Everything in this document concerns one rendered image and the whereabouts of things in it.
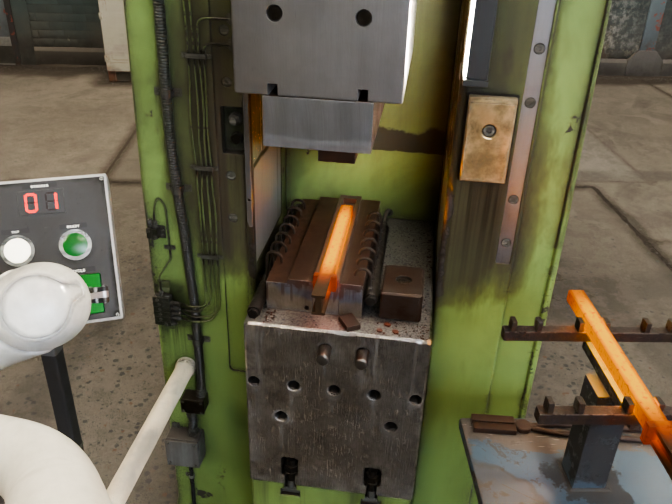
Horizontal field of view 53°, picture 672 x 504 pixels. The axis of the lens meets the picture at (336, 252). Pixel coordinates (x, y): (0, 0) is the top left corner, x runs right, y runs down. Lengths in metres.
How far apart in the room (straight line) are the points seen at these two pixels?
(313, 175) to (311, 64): 0.63
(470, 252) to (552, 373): 1.47
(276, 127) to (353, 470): 0.79
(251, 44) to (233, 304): 0.66
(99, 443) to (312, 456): 1.10
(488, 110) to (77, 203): 0.79
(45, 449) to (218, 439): 1.35
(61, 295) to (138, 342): 2.13
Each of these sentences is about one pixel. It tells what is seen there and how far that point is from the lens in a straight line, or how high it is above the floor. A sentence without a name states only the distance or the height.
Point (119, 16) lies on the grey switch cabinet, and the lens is 6.70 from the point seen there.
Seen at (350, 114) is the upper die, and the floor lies 1.34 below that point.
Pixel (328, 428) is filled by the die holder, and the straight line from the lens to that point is 1.51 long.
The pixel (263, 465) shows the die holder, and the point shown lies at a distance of 1.62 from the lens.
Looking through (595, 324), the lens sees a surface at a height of 1.04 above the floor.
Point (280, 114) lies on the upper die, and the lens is 1.22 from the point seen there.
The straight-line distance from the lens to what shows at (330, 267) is 1.37.
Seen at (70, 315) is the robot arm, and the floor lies 1.26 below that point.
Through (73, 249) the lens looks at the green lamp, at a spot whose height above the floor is 1.08.
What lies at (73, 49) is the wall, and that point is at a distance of 7.55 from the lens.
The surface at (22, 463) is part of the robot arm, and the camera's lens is 0.56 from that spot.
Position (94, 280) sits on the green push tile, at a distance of 1.33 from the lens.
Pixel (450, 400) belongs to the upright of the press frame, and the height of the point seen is 0.60.
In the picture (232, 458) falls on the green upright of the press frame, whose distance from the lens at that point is 1.93.
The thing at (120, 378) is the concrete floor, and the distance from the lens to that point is 2.76.
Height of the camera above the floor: 1.69
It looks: 29 degrees down
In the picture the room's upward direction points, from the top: 2 degrees clockwise
